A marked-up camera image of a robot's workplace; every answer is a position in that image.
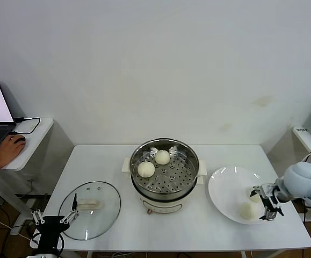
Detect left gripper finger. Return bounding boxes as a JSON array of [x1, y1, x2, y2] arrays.
[[31, 210, 46, 226], [59, 192, 80, 225]]

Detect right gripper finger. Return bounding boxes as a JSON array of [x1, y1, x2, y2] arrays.
[[249, 185, 263, 198], [259, 198, 285, 221]]

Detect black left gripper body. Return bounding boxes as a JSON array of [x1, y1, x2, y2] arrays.
[[34, 216, 70, 253]]

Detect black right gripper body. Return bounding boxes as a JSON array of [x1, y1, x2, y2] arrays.
[[267, 182, 283, 206]]

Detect white steamed baozi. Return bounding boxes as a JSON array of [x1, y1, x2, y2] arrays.
[[154, 149, 171, 166], [245, 187, 262, 204], [137, 161, 156, 178], [238, 202, 259, 220]]

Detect glass lid with cream handle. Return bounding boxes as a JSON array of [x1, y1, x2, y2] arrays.
[[58, 181, 122, 241]]

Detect perforated steel steamer basket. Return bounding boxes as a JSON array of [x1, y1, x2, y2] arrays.
[[129, 138, 200, 202]]

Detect person's right hand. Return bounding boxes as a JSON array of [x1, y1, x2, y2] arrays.
[[0, 135, 27, 170]]

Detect white round plate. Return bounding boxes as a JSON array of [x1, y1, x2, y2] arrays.
[[208, 166, 277, 225]]

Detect white side table with label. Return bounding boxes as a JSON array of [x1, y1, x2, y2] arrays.
[[266, 126, 311, 237]]

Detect white side table with laptop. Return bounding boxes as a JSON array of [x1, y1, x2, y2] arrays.
[[0, 117, 75, 224]]

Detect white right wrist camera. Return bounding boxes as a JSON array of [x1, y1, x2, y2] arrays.
[[260, 184, 272, 198]]

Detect thin black laptop cable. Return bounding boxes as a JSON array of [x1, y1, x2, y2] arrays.
[[9, 117, 41, 136]]

